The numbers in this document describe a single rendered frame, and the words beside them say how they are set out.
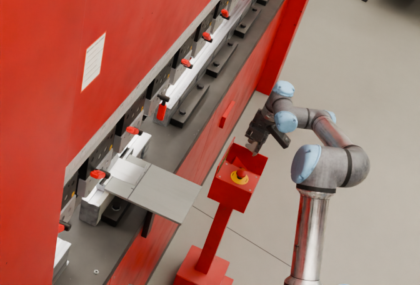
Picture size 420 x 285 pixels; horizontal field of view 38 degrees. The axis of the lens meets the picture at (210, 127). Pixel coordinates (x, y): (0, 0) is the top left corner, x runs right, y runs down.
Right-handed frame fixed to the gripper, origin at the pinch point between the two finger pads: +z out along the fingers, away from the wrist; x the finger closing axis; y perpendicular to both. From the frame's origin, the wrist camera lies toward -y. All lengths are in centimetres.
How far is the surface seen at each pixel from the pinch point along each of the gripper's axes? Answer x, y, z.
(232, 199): 15.1, -0.2, 13.1
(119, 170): 53, 37, -13
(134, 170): 51, 33, -14
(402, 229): -90, -97, 76
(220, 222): 8.1, -0.3, 35.6
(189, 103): -4.6, 32.8, -3.8
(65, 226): 99, 33, -38
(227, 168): 7.7, 7.2, 6.5
